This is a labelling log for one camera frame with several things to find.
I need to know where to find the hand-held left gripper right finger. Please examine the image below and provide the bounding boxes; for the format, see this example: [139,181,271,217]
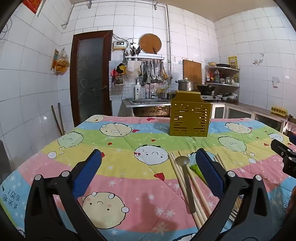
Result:
[195,148,273,241]

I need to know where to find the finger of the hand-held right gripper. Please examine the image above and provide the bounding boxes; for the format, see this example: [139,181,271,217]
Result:
[270,139,296,161]

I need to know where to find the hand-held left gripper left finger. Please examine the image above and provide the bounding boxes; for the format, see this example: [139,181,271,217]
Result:
[24,149,107,241]

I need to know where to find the green plastic spoon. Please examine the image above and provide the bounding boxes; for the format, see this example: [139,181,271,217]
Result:
[189,163,204,179]

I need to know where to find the metal spoon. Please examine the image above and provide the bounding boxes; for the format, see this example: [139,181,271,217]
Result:
[175,156,196,214]

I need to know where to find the pile of wooden chopsticks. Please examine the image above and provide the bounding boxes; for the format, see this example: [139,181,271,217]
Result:
[170,151,242,227]

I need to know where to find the yellow perforated utensil holder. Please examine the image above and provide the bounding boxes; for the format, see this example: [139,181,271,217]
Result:
[169,91,211,138]

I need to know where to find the row of hanging metal utensils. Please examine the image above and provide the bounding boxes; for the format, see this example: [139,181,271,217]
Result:
[139,59,167,84]

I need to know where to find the pink plastic cover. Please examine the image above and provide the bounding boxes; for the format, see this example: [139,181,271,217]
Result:
[284,117,296,133]

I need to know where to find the yellow egg carton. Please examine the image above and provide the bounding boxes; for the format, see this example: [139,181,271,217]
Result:
[270,106,288,116]

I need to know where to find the cartoon printed colourful blanket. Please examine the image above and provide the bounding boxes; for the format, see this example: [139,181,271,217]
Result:
[0,115,296,241]

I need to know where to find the kitchen counter cabinet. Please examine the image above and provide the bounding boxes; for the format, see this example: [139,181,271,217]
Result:
[210,102,289,133]

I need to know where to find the wooden stick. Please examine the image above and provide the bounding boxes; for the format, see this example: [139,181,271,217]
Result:
[51,105,63,136]
[58,103,66,135]

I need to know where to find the group of bowls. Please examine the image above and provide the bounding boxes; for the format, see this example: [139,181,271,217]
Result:
[217,93,238,103]

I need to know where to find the gas stove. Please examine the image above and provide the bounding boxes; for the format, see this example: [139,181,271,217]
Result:
[200,93,222,102]

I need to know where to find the metal corner shelf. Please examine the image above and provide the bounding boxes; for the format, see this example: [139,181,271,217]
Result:
[205,65,240,88]

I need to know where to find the black wok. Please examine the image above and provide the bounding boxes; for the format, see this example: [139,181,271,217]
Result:
[196,84,216,94]

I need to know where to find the stainless steel pot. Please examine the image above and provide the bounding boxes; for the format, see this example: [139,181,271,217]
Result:
[175,77,197,91]

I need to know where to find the stainless steel sink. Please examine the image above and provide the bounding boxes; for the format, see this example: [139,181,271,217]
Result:
[122,98,171,117]

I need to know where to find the dark wooden glass door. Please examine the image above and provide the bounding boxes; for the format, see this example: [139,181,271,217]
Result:
[70,30,113,127]

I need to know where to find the metal faucet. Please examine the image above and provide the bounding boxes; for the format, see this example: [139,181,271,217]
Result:
[148,81,156,99]

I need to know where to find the rectangular wooden cutting board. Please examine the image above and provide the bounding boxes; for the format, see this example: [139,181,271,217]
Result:
[183,60,203,85]

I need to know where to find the plastic bag with orange contents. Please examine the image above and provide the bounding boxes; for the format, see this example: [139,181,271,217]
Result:
[51,48,70,75]

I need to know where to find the white hanging cloth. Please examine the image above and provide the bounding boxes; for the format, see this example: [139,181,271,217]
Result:
[127,61,141,76]

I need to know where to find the round wooden cutting board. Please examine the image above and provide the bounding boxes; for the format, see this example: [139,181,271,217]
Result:
[139,33,162,55]

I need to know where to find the metal wall rack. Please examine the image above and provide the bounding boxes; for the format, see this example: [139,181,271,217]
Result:
[125,54,165,62]

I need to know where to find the metal wall pipe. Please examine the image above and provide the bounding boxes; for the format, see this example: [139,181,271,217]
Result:
[61,1,172,63]

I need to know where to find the red wall calendar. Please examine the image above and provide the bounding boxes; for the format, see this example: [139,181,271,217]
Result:
[23,0,43,14]

